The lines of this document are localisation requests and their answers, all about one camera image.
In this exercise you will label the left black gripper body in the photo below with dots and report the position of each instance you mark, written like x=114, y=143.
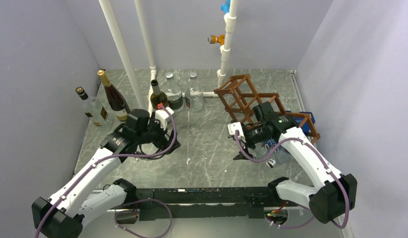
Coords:
x=156, y=134

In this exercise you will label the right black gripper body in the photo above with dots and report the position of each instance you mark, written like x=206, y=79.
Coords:
x=254, y=136

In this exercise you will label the blue label clear bottle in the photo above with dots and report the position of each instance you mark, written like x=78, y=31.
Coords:
x=263, y=148

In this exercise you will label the clear square bottle black cap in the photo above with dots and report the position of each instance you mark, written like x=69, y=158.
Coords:
x=280, y=156

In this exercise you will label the dark green wine bottle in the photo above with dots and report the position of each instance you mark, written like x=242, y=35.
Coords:
x=157, y=97

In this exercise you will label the clear glass bottle white cap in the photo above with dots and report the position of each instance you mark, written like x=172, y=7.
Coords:
x=174, y=92

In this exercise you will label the dark red wine bottle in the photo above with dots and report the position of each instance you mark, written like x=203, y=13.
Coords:
x=115, y=99

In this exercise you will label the clear glass bottle silver cap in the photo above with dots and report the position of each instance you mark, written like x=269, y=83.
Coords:
x=194, y=93

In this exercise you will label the small clear bottle black cap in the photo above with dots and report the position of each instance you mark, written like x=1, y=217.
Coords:
x=94, y=110

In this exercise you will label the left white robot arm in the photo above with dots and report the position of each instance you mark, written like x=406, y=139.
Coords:
x=65, y=213

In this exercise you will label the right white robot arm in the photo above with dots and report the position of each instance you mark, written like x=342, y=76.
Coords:
x=332, y=195

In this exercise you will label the brown wooden wine rack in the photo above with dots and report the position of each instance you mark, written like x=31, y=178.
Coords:
x=238, y=95

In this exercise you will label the orange pipe valve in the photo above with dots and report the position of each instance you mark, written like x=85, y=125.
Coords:
x=213, y=39

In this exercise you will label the blue pipe valve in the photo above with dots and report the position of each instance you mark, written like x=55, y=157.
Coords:
x=225, y=7

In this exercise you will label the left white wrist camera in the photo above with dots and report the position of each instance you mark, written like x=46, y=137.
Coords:
x=164, y=117

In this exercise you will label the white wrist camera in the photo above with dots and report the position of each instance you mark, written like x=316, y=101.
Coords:
x=164, y=117
x=235, y=127

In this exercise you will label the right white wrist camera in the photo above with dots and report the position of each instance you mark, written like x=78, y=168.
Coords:
x=235, y=127

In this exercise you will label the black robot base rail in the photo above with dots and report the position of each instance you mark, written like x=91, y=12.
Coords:
x=211, y=202

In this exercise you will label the white PVC pipe frame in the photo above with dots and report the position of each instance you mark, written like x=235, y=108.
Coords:
x=178, y=32

